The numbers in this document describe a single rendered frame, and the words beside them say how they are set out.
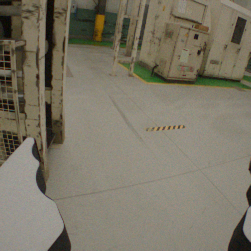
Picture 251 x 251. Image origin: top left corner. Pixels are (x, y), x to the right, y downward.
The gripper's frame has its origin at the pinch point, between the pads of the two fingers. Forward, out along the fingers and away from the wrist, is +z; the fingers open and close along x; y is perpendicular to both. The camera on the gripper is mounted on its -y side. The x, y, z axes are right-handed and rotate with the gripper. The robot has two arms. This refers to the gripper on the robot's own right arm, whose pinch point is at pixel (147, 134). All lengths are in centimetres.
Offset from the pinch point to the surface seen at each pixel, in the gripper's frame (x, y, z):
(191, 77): 135, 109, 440
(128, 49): -21, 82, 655
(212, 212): 63, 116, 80
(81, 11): -249, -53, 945
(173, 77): 86, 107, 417
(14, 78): -54, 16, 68
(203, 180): 66, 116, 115
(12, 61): -53, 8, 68
